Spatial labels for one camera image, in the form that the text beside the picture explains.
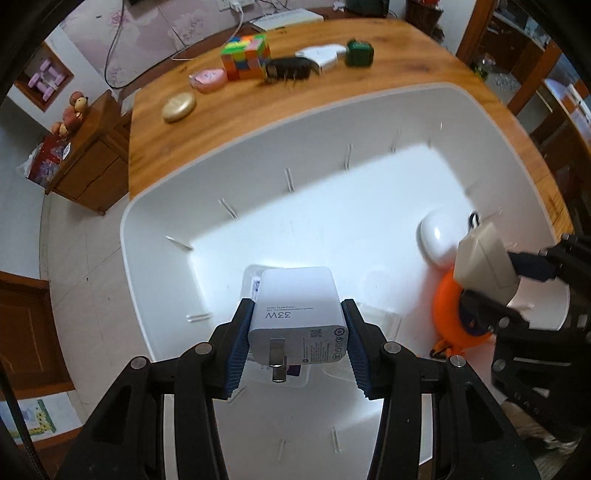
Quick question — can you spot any wooden drawer cabinet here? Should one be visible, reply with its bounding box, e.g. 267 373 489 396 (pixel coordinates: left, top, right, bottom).
44 90 132 217

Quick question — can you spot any bowl of peaches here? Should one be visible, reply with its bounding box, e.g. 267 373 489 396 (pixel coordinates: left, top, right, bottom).
51 91 90 137

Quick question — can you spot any orange wooden side table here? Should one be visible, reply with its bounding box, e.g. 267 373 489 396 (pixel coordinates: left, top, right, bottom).
529 39 591 185

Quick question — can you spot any clear labelled plastic box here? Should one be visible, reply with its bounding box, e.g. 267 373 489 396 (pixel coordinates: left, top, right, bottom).
240 263 315 388

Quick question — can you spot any red tissue pack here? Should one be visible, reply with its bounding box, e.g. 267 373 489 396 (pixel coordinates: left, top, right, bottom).
16 134 68 188

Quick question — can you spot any colourful puzzle cube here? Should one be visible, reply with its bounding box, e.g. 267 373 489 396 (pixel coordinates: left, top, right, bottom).
220 34 271 82

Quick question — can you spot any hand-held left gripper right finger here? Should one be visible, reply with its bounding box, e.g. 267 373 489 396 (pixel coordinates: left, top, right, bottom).
341 299 541 480

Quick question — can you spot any wooden door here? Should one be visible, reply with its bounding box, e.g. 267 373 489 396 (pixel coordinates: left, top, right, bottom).
0 270 75 402

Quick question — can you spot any cartoon wall poster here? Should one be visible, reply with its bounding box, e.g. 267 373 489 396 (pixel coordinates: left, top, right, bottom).
0 398 58 444

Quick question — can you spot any gold round compact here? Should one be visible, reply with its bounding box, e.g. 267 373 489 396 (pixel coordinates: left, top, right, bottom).
161 92 197 123

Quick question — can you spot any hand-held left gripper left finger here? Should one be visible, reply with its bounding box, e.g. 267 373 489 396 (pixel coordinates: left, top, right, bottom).
55 298 258 480

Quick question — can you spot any small green box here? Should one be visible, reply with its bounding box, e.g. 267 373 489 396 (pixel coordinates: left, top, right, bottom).
345 39 374 68

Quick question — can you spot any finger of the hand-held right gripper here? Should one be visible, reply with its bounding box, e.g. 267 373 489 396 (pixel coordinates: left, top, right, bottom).
506 234 591 284
461 289 533 332

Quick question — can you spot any tall dark red-lidded container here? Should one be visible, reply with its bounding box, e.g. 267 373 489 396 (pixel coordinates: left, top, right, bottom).
405 0 445 35

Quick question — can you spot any white set-top box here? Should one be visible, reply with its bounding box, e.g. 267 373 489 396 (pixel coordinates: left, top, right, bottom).
249 8 325 31

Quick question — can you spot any dark green air fryer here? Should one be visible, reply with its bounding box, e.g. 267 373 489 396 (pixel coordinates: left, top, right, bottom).
345 0 389 14

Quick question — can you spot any low wooden television cabinet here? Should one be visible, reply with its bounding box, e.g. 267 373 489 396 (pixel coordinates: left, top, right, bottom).
115 7 407 121

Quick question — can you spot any black wall charger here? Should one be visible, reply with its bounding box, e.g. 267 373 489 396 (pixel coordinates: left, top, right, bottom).
264 56 312 88

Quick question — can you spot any white egg-shaped case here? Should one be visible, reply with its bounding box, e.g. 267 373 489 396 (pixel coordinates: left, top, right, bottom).
418 209 465 268

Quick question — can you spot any white plug adapter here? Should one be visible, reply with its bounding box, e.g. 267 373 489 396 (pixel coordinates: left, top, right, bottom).
294 43 347 75

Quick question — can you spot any orange round reel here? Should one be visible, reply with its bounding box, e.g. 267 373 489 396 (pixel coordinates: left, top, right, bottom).
429 270 497 361

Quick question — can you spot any white wall charger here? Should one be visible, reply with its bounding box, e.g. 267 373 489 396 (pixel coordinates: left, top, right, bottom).
247 266 348 385

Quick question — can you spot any small clear plastic box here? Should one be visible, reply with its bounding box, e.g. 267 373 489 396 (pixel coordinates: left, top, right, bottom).
355 300 402 340

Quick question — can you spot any white plastic tray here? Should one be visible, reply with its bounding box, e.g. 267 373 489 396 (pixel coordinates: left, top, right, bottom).
119 82 571 480

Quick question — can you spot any beige small box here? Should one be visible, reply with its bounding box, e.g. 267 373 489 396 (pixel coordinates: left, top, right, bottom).
452 222 520 305

